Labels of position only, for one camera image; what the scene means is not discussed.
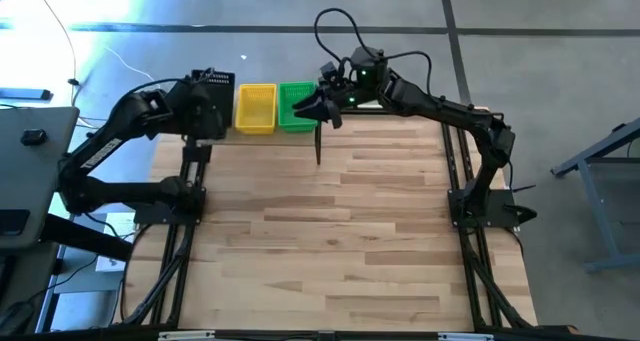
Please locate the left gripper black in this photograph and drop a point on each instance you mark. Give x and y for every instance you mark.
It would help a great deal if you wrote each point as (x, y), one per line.
(190, 106)

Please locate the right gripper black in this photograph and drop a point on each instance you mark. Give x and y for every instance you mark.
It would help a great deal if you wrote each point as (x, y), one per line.
(345, 96)

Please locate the green plastic slotted basket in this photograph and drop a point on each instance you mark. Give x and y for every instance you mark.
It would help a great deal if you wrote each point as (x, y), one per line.
(298, 123)

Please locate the yellow plastic slotted basket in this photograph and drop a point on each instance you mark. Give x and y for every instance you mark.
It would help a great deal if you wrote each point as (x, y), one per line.
(256, 108)

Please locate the black plastic slotted basket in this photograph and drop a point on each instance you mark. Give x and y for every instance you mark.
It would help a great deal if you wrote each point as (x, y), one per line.
(224, 83)

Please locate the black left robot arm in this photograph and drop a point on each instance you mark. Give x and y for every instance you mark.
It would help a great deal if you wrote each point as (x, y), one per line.
(100, 153)

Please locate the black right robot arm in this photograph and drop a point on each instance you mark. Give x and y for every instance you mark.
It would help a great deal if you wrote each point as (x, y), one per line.
(450, 113)

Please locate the white paper sheet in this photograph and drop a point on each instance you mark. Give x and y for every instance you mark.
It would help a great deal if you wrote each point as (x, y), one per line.
(112, 263)

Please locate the black computer mouse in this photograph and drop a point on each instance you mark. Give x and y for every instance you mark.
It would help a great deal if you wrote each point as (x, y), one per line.
(34, 137)

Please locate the grey desk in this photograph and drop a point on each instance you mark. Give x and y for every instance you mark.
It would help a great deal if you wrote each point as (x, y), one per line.
(30, 176)

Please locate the dark flat power strip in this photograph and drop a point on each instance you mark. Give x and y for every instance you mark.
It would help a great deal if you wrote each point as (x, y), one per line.
(25, 94)

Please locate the blue-grey metal stand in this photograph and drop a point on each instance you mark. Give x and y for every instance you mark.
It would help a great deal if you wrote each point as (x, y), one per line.
(590, 191)

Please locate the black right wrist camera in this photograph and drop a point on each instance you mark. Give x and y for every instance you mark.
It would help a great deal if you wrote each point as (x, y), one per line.
(328, 72)

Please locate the black aluminium table frame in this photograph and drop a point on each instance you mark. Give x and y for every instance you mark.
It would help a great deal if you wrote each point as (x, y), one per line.
(320, 335)

